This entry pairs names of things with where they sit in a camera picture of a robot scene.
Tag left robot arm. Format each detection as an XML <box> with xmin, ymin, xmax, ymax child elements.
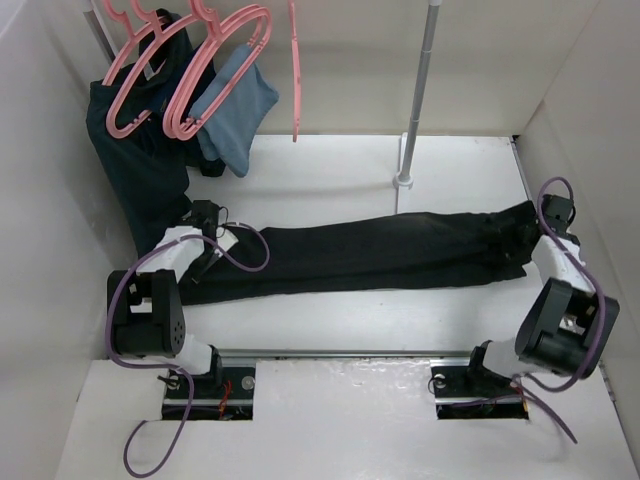
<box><xmin>105</xmin><ymin>201</ymin><xmax>224</xmax><ymax>397</ymax></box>

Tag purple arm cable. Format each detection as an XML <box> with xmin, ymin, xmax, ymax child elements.
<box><xmin>511</xmin><ymin>176</ymin><xmax>609</xmax><ymax>445</ymax></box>
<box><xmin>105</xmin><ymin>220</ymin><xmax>271</xmax><ymax>477</ymax></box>

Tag white rack foot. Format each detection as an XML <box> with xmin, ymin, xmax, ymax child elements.
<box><xmin>392</xmin><ymin>132</ymin><xmax>414</xmax><ymax>214</ymax></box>

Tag pink hanger far left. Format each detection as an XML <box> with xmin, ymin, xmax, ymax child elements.
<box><xmin>102</xmin><ymin>0</ymin><xmax>171</xmax><ymax>86</ymax></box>

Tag aluminium rail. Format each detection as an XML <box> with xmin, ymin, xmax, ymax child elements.
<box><xmin>219</xmin><ymin>348</ymin><xmax>471</xmax><ymax>360</ymax></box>

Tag grey rack pole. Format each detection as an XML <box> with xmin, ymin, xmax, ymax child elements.
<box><xmin>83</xmin><ymin>0</ymin><xmax>116</xmax><ymax>63</ymax></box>
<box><xmin>407</xmin><ymin>0</ymin><xmax>443</xmax><ymax>156</ymax></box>

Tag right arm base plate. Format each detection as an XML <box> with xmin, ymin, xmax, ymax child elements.
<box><xmin>428</xmin><ymin>358</ymin><xmax>529</xmax><ymax>420</ymax></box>

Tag grey rack pole right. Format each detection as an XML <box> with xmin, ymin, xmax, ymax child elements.
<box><xmin>407</xmin><ymin>0</ymin><xmax>443</xmax><ymax>156</ymax></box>

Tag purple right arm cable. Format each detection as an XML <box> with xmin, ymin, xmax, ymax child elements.
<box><xmin>511</xmin><ymin>176</ymin><xmax>609</xmax><ymax>445</ymax></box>

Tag light blue hanging trousers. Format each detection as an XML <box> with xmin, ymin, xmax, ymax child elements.
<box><xmin>189</xmin><ymin>44</ymin><xmax>279</xmax><ymax>178</ymax></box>

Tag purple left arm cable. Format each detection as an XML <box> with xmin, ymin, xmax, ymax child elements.
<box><xmin>105</xmin><ymin>220</ymin><xmax>271</xmax><ymax>477</ymax></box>

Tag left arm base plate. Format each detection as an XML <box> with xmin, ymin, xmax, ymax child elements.
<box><xmin>158</xmin><ymin>364</ymin><xmax>256</xmax><ymax>421</ymax></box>

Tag dark teal hanging trousers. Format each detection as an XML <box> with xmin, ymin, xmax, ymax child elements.
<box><xmin>86</xmin><ymin>29</ymin><xmax>226</xmax><ymax>256</ymax></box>

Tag pink plastic hanger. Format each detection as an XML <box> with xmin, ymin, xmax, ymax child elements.
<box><xmin>287</xmin><ymin>0</ymin><xmax>302</xmax><ymax>142</ymax></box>

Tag grey rack pole left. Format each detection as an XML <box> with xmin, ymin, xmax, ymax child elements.
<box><xmin>83</xmin><ymin>0</ymin><xmax>116</xmax><ymax>63</ymax></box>

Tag black denim trousers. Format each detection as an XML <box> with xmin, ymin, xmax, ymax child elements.
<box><xmin>179</xmin><ymin>201</ymin><xmax>540</xmax><ymax>305</ymax></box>

